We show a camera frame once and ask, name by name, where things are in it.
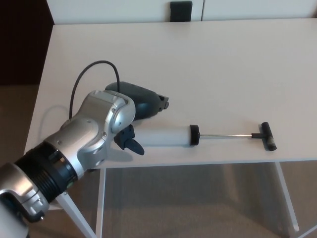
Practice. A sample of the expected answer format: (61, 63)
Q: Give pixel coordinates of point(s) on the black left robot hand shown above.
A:
(146, 101)

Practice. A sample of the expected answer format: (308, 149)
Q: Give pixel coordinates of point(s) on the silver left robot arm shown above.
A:
(86, 134)

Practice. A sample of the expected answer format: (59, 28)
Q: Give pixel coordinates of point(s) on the white desk trestle leg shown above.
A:
(288, 196)
(101, 198)

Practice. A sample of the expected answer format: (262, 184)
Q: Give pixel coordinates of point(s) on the white cabinet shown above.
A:
(111, 11)

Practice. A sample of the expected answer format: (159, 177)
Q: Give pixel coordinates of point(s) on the dark brown wooden panel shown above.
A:
(22, 42)

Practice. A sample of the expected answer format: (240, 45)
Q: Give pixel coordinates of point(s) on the black rectangular wall plate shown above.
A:
(180, 11)

